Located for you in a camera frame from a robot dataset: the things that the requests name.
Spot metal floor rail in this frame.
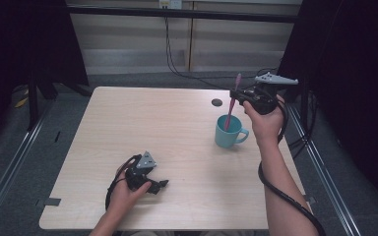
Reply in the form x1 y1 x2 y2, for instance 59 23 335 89
0 97 53 228
285 103 362 236

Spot hand-held gripper cable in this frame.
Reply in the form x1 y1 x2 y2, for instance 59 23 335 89
257 88 328 236
104 154 140 211

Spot black metal stand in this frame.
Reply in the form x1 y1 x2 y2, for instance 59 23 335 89
27 70 59 133

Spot black wall cable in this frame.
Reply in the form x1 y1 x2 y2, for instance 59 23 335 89
163 7 279 90

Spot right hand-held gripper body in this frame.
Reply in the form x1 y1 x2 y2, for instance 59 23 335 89
241 71 300 116

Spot teal cup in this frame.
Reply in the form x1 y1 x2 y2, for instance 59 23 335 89
214 113 250 149

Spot white wall outlet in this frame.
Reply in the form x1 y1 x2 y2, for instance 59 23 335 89
157 0 183 10

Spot right hand-held gripper cable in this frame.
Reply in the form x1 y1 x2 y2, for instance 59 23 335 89
257 88 328 236

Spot person's right hand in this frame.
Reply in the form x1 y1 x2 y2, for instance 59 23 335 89
242 93 286 146

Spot black curtain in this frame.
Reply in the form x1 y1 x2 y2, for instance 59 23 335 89
273 0 378 215
0 0 91 155

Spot left hand-held gripper cable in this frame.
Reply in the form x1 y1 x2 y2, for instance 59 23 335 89
104 154 140 211

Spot black horizontal bar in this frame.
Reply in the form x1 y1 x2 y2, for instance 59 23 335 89
66 4 300 25

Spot person's left hand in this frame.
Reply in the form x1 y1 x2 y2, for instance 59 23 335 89
109 169 153 214

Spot black floor cable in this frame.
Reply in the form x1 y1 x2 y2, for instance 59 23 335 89
287 91 321 160

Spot yellow floor marker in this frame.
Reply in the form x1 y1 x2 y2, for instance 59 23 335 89
13 88 31 109

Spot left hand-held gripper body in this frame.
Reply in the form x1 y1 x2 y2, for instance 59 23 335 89
124 150 158 193

